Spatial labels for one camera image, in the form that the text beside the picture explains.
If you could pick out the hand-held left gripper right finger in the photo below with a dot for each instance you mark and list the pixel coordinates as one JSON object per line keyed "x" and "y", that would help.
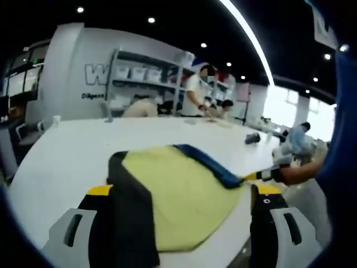
{"x": 295, "y": 231}

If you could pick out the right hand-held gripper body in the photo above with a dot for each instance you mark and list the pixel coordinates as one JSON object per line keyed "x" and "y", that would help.
{"x": 283, "y": 155}

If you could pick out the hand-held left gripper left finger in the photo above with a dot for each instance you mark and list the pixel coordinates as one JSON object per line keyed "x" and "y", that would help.
{"x": 60, "y": 231}

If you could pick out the yellow grey blue garment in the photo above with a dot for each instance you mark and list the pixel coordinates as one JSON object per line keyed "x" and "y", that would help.
{"x": 173, "y": 195}

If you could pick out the person's right hand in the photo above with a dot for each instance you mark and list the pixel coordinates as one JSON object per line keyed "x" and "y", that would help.
{"x": 285, "y": 176}

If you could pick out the dark small pouch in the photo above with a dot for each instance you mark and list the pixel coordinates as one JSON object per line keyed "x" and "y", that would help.
{"x": 252, "y": 138}

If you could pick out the person's blue shirt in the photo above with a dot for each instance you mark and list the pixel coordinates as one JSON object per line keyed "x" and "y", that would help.
{"x": 346, "y": 139}

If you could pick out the pink board on stand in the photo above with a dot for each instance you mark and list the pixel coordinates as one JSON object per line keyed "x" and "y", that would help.
{"x": 243, "y": 92}

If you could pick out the grey office chair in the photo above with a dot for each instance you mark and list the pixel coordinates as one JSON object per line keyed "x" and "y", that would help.
{"x": 29, "y": 131}

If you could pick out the white ceiling light strip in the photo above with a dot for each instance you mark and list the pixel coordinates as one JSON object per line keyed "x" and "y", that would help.
{"x": 256, "y": 39}

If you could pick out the grey metal shelving unit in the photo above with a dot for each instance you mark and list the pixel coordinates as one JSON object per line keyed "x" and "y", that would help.
{"x": 178, "y": 83}

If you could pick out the white hanging sign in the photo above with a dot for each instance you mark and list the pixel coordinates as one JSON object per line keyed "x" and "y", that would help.
{"x": 325, "y": 28}

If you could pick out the white storage bin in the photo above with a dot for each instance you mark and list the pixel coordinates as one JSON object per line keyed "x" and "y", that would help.
{"x": 122, "y": 72}
{"x": 138, "y": 73}
{"x": 154, "y": 74}

